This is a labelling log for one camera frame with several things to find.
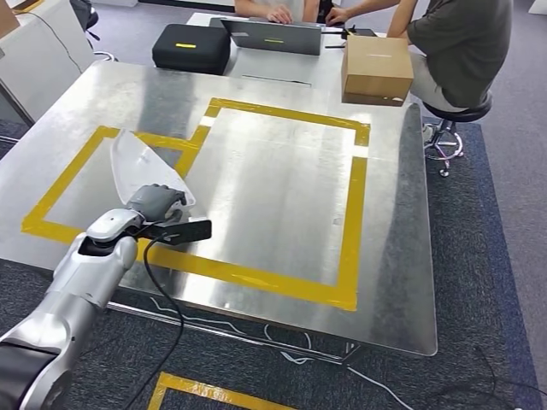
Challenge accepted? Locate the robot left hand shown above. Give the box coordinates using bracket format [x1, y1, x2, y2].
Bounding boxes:
[125, 184, 187, 224]

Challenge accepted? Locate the white plastic car part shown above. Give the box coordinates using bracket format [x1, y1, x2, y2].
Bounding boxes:
[110, 128, 196, 220]

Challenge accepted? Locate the steel workbench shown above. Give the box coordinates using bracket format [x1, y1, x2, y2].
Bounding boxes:
[0, 58, 439, 365]

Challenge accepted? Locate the black zip case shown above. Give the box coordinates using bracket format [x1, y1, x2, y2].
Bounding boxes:
[151, 23, 232, 77]

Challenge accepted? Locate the white cabinet panel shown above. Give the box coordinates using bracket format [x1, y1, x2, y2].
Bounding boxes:
[0, 0, 97, 129]

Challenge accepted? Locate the white desk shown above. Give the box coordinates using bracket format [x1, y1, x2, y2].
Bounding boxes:
[186, 11, 348, 90]

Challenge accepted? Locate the person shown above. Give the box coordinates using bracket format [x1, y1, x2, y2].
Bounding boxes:
[233, 0, 320, 26]
[324, 0, 514, 144]
[69, 0, 100, 34]

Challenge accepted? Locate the grey laptop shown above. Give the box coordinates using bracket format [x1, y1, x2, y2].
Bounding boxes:
[209, 16, 324, 57]

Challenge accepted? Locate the flat brown board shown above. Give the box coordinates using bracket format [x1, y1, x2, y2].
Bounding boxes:
[11, 0, 45, 15]

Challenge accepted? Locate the brown cardboard box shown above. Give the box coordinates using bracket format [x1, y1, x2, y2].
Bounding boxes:
[0, 0, 21, 38]
[340, 34, 415, 108]

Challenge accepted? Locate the black handheld device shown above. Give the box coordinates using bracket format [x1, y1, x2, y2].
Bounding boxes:
[320, 25, 380, 50]

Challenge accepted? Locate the black round stool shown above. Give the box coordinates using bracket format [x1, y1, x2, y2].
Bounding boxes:
[422, 90, 494, 179]

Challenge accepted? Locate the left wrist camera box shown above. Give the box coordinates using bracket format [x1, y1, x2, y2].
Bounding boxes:
[142, 218, 214, 247]

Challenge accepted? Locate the black camera cable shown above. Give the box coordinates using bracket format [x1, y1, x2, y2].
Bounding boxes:
[122, 233, 186, 410]

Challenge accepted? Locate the white floor cable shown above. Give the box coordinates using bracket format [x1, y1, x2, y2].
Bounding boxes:
[148, 296, 413, 410]

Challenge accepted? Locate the black floor cable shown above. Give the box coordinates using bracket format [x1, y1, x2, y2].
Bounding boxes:
[421, 343, 547, 410]

